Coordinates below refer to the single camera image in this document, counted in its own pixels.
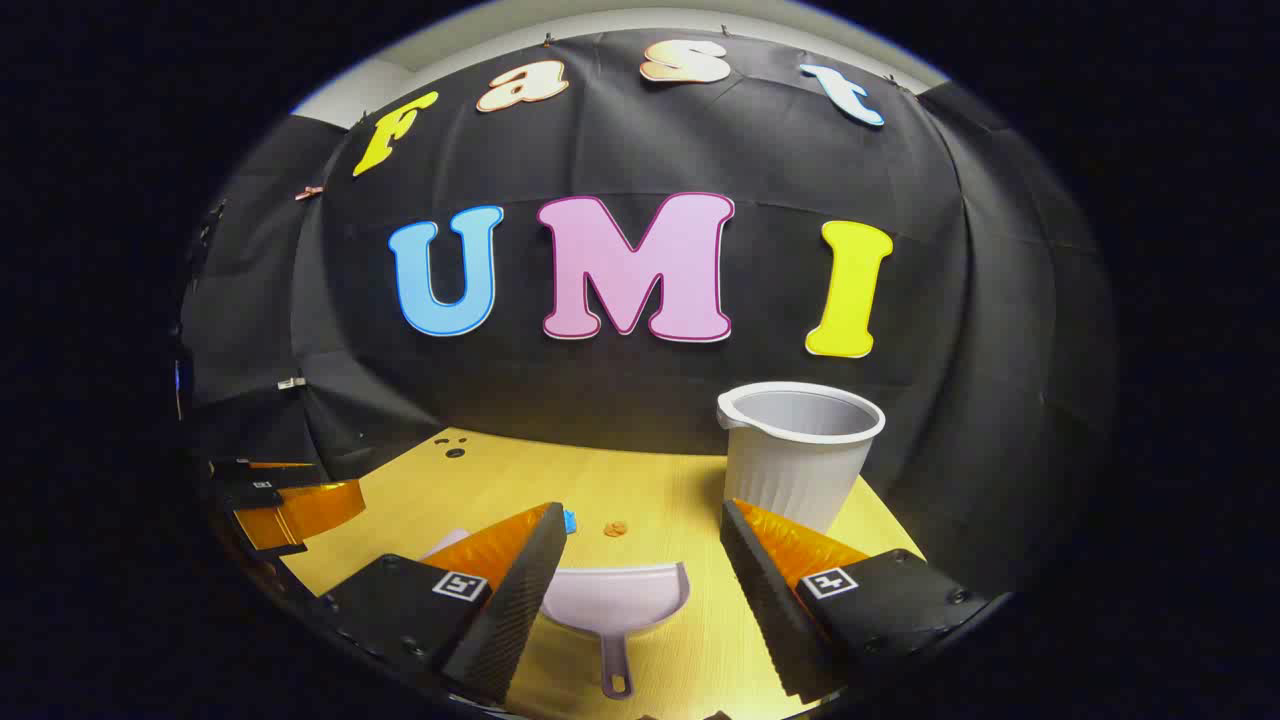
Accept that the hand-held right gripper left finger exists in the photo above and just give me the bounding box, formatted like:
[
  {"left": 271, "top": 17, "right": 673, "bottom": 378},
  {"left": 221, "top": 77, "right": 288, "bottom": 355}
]
[{"left": 318, "top": 502, "right": 569, "bottom": 706}]

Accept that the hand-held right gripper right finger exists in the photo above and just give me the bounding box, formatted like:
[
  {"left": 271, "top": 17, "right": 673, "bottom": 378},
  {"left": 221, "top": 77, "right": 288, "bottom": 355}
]
[{"left": 720, "top": 498, "right": 991, "bottom": 706}]

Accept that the lilac plastic dustpan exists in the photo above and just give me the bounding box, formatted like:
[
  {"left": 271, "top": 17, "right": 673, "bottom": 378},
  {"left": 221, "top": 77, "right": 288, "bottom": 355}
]
[{"left": 540, "top": 562, "right": 691, "bottom": 700}]

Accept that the white ribbed garbage bin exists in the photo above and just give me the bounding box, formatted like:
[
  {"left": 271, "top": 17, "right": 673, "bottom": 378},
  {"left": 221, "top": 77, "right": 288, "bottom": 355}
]
[{"left": 716, "top": 381, "right": 887, "bottom": 534}]

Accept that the wooden desktop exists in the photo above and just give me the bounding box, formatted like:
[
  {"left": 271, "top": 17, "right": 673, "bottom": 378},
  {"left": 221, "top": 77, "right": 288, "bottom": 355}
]
[{"left": 280, "top": 428, "right": 926, "bottom": 720}]

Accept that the black backdrop cloth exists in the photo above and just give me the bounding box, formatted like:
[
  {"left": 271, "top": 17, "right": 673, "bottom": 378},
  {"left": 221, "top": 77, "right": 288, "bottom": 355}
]
[{"left": 178, "top": 28, "right": 1116, "bottom": 601}]

